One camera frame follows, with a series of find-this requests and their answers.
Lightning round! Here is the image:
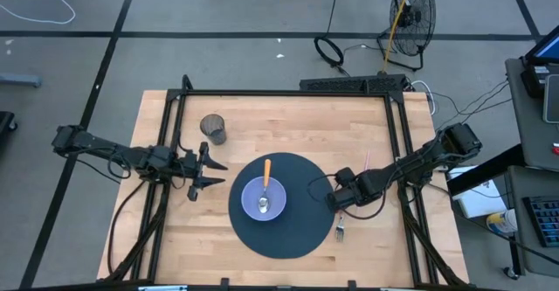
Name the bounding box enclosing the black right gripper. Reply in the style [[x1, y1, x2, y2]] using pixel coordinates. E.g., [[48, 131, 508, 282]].
[[325, 172, 386, 213]]

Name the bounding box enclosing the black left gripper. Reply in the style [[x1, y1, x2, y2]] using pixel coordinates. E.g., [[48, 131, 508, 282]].
[[176, 141, 230, 203]]

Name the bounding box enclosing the blue-grey faceted glass tumbler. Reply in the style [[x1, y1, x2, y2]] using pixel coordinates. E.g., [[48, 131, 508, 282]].
[[199, 113, 228, 147]]

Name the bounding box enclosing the orange-handled metal spoon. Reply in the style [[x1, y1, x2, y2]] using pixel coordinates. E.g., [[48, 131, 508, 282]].
[[257, 158, 273, 215]]

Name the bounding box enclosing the lilac bowl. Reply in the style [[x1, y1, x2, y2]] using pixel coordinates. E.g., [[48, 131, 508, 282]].
[[240, 176, 288, 222]]

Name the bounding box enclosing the dark round woven placemat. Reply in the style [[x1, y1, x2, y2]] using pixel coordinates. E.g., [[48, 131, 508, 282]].
[[227, 151, 336, 260]]

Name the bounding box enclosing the black perforated box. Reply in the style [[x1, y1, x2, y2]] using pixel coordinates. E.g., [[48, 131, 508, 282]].
[[299, 73, 408, 94]]

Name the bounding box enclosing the white paper box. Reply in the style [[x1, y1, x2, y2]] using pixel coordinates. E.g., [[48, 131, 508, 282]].
[[448, 164, 508, 219]]

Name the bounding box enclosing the black desk edge bar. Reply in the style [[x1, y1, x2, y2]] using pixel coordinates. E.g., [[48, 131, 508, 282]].
[[445, 143, 526, 197]]

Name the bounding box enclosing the white wipes canister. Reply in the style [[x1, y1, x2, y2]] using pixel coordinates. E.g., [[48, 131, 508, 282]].
[[486, 209, 519, 238]]

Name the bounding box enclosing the grey side table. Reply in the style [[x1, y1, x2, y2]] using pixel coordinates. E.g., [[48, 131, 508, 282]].
[[505, 57, 559, 172]]

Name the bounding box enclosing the black floor fan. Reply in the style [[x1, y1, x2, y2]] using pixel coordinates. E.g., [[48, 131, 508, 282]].
[[376, 0, 438, 73]]

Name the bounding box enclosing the black keyboard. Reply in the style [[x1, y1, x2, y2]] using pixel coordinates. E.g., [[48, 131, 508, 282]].
[[521, 194, 559, 249]]

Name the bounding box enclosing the grey desk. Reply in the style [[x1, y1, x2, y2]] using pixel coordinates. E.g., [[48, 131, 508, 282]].
[[505, 166, 559, 278]]

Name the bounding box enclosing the black desk device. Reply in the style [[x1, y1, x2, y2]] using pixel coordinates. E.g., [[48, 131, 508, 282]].
[[521, 63, 549, 99]]

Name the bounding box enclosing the grey floor foot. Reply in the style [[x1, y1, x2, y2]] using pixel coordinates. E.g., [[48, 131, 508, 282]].
[[0, 73, 43, 88]]

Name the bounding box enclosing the grey tablet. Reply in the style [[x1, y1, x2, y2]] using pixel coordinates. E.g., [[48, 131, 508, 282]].
[[542, 73, 559, 124]]

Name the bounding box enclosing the black laptop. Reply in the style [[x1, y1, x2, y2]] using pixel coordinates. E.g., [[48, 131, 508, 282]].
[[523, 31, 559, 66]]

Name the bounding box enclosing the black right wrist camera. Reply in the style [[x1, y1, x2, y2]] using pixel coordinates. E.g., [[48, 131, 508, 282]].
[[335, 167, 357, 188]]

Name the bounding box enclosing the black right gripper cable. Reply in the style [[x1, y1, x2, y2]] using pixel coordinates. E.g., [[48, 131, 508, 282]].
[[306, 173, 390, 221]]

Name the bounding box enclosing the black aluminium table frame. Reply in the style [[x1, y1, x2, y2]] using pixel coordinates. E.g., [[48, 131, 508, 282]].
[[104, 74, 471, 291]]

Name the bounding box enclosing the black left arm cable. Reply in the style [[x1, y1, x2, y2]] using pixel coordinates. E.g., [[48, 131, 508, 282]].
[[106, 150, 148, 277]]

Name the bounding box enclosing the white cable loop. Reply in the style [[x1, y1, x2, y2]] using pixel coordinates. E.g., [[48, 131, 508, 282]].
[[410, 80, 438, 117]]

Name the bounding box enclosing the black hanging cable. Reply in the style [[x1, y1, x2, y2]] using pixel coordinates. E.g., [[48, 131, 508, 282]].
[[313, 0, 350, 78]]

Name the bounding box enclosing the yellow hanging cord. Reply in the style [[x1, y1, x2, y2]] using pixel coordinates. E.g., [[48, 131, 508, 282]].
[[382, 0, 416, 74]]

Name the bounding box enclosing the white floor cable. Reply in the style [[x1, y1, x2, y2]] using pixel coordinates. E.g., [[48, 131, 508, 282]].
[[0, 0, 77, 25]]

